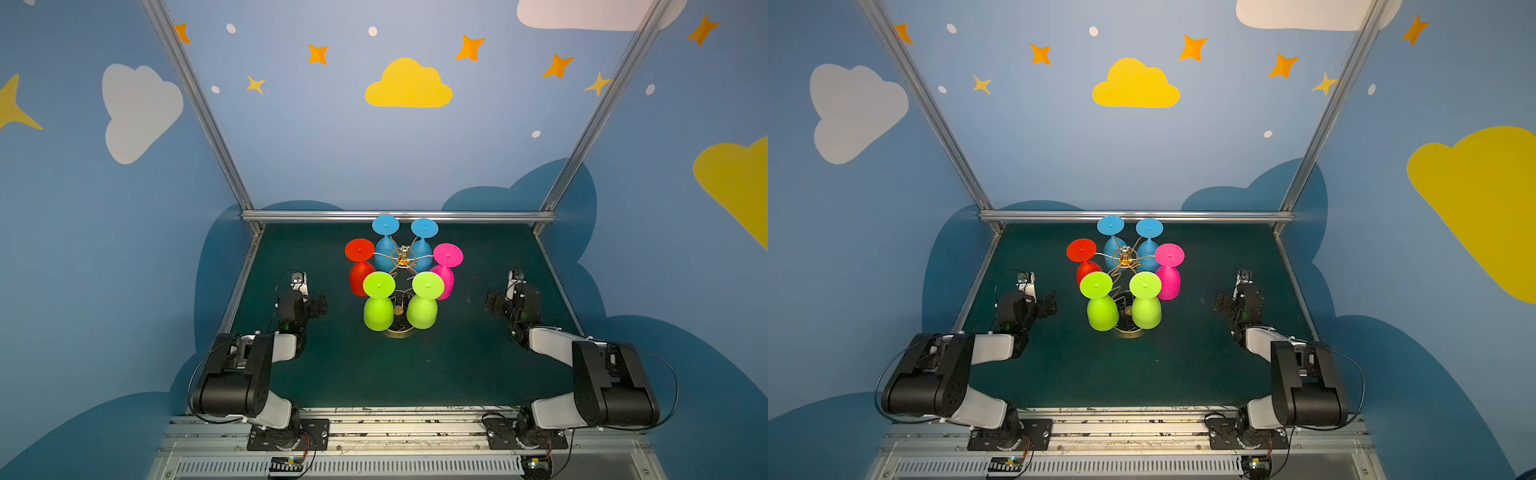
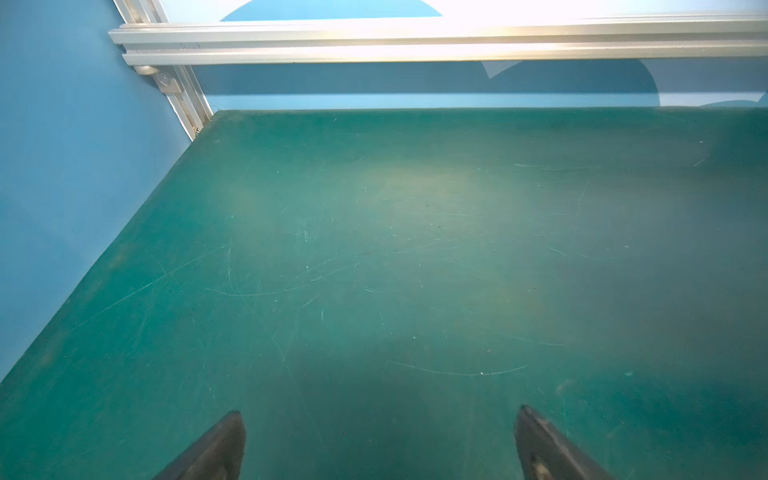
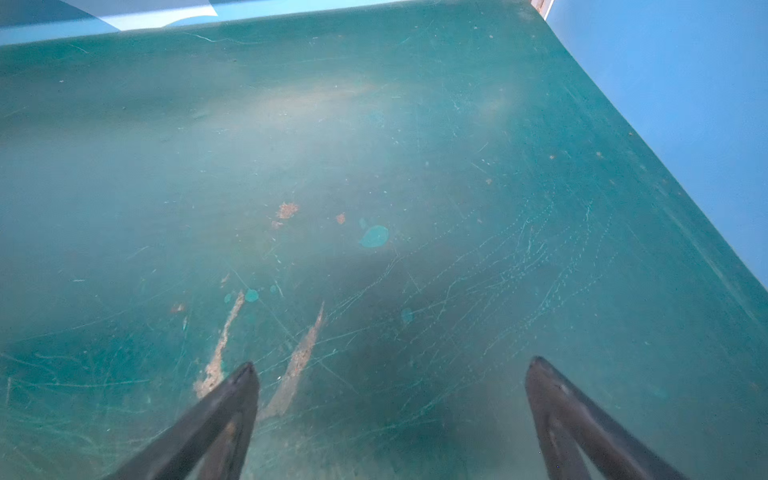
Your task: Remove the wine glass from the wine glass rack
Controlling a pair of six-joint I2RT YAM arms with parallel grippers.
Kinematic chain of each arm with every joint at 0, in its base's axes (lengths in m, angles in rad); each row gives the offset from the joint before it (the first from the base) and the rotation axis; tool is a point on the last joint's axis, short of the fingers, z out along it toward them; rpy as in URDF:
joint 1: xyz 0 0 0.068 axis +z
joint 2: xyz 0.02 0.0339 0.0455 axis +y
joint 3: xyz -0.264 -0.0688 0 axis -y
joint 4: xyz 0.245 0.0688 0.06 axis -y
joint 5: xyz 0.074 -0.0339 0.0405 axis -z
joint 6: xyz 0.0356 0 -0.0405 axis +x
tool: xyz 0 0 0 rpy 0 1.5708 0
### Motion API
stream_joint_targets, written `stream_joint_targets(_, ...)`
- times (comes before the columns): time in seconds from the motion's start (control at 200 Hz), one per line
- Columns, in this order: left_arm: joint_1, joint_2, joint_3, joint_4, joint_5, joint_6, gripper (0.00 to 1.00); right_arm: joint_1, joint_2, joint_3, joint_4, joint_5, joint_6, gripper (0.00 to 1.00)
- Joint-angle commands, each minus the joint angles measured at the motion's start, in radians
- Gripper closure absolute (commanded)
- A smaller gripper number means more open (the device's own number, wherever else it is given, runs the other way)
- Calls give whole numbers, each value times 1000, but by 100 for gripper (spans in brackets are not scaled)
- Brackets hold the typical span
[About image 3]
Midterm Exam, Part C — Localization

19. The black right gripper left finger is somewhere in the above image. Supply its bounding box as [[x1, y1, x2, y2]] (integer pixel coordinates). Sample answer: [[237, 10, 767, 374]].
[[107, 362, 260, 479]]

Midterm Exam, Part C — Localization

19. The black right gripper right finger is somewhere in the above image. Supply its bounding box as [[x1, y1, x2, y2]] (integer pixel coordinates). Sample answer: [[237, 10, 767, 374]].
[[525, 356, 685, 480]]

